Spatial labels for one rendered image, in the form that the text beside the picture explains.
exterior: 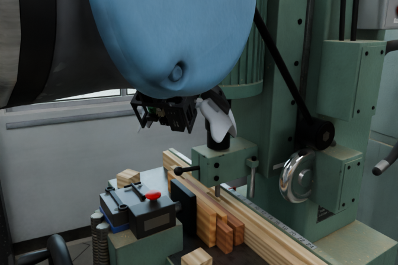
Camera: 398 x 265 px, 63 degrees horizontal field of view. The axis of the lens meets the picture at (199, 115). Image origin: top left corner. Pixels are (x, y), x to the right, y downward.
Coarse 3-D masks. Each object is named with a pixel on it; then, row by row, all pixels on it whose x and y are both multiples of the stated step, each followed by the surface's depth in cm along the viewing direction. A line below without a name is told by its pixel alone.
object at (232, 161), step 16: (240, 144) 73; (256, 144) 73; (192, 160) 71; (208, 160) 66; (224, 160) 68; (240, 160) 71; (192, 176) 73; (208, 176) 67; (224, 176) 69; (240, 176) 72
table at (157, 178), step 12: (156, 168) 100; (108, 180) 92; (144, 180) 92; (156, 180) 92; (168, 192) 86; (192, 240) 67; (180, 252) 64; (216, 252) 64; (240, 252) 64; (252, 252) 64; (168, 264) 62; (180, 264) 60; (216, 264) 60; (228, 264) 60; (240, 264) 60; (252, 264) 60; (264, 264) 60
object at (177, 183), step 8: (176, 184) 71; (176, 192) 71; (184, 192) 67; (176, 200) 71; (184, 200) 68; (192, 200) 66; (176, 208) 69; (184, 208) 68; (192, 208) 66; (176, 216) 73; (184, 216) 69; (192, 216) 67; (184, 224) 70; (192, 224) 67; (192, 232) 68
